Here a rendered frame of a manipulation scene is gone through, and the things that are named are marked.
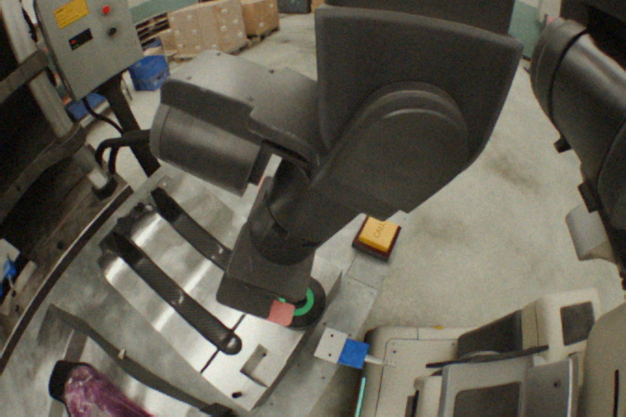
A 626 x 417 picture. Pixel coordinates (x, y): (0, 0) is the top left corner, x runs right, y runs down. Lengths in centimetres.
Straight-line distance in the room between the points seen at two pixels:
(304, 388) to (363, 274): 24
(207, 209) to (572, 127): 49
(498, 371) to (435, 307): 115
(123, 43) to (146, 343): 87
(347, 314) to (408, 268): 98
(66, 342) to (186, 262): 32
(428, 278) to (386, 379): 65
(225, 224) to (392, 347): 76
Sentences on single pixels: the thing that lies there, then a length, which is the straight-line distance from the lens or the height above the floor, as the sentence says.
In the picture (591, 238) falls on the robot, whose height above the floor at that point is 113.
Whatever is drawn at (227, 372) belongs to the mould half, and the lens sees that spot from 40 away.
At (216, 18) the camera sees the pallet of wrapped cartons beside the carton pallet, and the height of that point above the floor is 72.
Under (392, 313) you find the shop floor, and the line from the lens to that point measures 133.
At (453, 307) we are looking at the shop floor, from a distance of 144.
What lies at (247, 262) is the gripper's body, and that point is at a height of 109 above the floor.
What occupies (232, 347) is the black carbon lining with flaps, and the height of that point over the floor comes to 89.
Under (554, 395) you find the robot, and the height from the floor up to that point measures 108.
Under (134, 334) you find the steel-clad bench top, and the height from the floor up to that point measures 80.
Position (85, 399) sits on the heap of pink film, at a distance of 57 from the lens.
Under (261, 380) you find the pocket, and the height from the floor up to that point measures 86.
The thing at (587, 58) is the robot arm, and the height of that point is 125.
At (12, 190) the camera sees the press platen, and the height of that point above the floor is 103.
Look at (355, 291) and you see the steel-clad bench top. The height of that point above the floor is 80.
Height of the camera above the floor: 126
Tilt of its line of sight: 48 degrees down
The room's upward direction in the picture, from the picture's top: 4 degrees counter-clockwise
